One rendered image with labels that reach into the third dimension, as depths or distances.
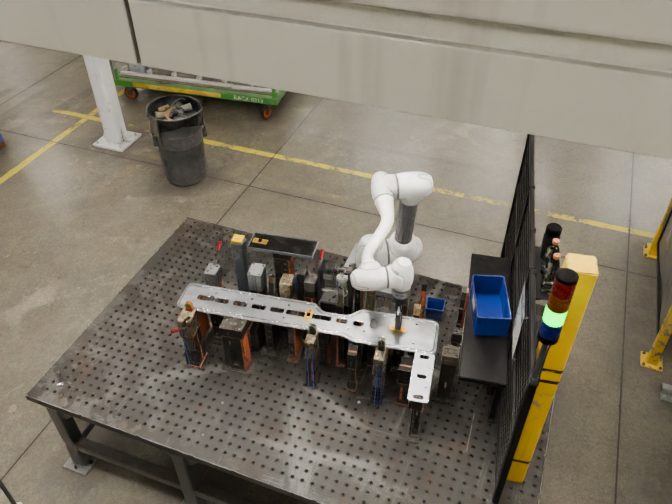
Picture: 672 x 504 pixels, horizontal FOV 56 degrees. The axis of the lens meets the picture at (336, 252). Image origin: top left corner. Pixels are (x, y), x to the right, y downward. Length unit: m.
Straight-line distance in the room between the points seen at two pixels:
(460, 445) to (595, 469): 1.19
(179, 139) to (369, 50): 5.55
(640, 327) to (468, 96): 4.86
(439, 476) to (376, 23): 2.95
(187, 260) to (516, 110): 3.97
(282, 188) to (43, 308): 2.28
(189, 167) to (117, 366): 2.74
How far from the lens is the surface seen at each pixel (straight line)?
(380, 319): 3.29
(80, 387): 3.64
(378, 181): 3.28
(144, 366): 3.62
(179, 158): 5.92
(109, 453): 3.93
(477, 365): 3.12
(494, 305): 3.40
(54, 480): 4.23
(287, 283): 3.37
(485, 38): 0.24
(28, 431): 4.50
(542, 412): 2.76
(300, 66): 0.26
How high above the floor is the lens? 3.40
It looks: 41 degrees down
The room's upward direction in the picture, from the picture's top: straight up
